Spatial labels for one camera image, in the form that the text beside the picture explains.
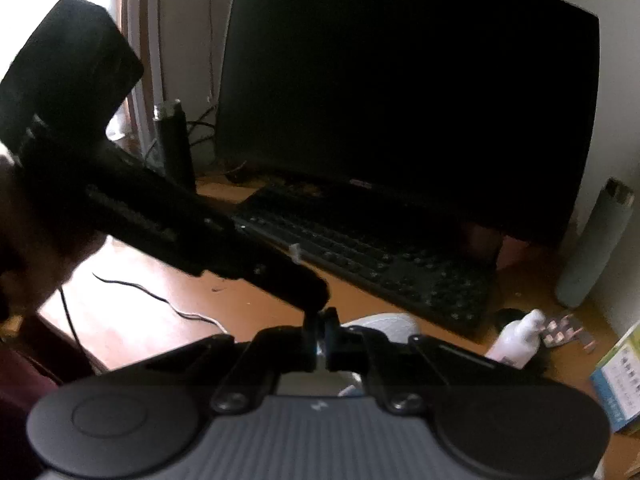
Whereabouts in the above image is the grey-green water bottle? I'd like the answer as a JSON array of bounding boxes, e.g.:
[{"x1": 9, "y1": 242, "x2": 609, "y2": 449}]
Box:
[{"x1": 555, "y1": 177, "x2": 635, "y2": 309}]

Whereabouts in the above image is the pill blister pack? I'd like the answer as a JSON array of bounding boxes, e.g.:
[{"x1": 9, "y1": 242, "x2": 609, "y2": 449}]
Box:
[{"x1": 541, "y1": 314, "x2": 599, "y2": 354}]

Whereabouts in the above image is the green and white box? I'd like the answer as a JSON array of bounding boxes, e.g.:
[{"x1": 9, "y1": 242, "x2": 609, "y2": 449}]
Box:
[{"x1": 588, "y1": 322, "x2": 640, "y2": 434}]

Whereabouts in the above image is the black cable bundle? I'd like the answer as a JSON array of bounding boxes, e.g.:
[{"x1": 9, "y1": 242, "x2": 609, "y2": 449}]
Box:
[{"x1": 186, "y1": 104, "x2": 221, "y2": 152}]

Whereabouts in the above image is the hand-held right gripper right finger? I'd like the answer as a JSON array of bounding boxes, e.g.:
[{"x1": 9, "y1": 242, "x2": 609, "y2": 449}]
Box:
[{"x1": 319, "y1": 307, "x2": 497, "y2": 417}]

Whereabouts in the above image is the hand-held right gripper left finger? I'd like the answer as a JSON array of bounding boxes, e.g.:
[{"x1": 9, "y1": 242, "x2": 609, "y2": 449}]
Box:
[{"x1": 144, "y1": 311, "x2": 319, "y2": 415}]

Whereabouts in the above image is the reddish brown box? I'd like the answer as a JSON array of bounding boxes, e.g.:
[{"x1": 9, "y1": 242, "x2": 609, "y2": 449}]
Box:
[{"x1": 462, "y1": 222, "x2": 531, "y2": 271}]

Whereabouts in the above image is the person's left hand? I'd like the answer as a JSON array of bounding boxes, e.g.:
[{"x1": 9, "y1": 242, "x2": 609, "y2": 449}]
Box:
[{"x1": 0, "y1": 147, "x2": 108, "y2": 313}]

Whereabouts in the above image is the white cable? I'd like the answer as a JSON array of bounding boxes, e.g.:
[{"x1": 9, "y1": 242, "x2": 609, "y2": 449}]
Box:
[{"x1": 92, "y1": 272, "x2": 229, "y2": 334}]

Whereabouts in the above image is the black computer monitor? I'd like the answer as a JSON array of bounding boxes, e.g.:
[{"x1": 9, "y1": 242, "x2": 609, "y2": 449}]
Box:
[{"x1": 215, "y1": 0, "x2": 601, "y2": 247}]

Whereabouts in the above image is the thin dark cable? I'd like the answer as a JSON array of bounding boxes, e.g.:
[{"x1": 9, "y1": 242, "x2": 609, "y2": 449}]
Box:
[{"x1": 59, "y1": 285, "x2": 98, "y2": 368}]

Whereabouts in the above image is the black computer mouse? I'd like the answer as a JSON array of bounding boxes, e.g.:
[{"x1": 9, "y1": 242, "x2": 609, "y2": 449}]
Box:
[{"x1": 494, "y1": 307, "x2": 527, "y2": 337}]

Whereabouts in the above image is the black water bottle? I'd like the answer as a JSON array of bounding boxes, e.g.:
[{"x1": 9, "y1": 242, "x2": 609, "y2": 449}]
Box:
[{"x1": 152, "y1": 99, "x2": 197, "y2": 194}]

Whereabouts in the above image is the person's maroon shirt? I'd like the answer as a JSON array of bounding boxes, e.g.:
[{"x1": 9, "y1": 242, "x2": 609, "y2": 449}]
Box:
[{"x1": 0, "y1": 345, "x2": 63, "y2": 480}]

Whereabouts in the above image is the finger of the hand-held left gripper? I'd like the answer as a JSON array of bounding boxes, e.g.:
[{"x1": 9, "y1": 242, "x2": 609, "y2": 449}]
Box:
[{"x1": 249, "y1": 254, "x2": 332, "y2": 310}]

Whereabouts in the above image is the black keyboard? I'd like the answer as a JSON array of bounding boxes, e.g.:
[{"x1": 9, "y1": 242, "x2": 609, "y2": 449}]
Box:
[{"x1": 231, "y1": 184, "x2": 497, "y2": 337}]

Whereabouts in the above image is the white spray bottle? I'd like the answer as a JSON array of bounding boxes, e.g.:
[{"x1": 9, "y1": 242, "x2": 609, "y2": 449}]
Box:
[{"x1": 485, "y1": 308, "x2": 549, "y2": 369}]

